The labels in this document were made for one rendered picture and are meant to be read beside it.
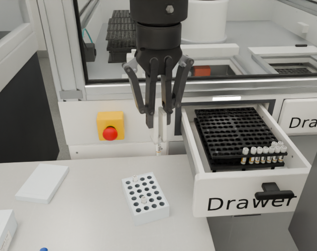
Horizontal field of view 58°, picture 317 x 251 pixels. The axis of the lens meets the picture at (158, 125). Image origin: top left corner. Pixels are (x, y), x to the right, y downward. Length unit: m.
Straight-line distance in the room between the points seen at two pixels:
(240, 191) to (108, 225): 0.31
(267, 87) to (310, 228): 0.40
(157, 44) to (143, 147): 0.48
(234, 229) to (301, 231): 0.58
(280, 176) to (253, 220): 0.63
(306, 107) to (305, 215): 0.37
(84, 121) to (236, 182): 0.46
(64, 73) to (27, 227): 0.38
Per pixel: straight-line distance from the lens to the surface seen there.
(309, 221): 0.66
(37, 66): 1.81
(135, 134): 0.86
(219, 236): 1.26
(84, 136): 0.87
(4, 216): 0.73
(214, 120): 0.80
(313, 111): 0.96
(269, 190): 0.60
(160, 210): 0.69
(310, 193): 0.64
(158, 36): 0.46
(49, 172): 0.85
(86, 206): 0.76
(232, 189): 0.60
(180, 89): 0.54
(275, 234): 1.34
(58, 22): 0.75
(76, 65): 0.77
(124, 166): 0.85
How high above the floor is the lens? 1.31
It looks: 32 degrees down
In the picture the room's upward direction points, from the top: straight up
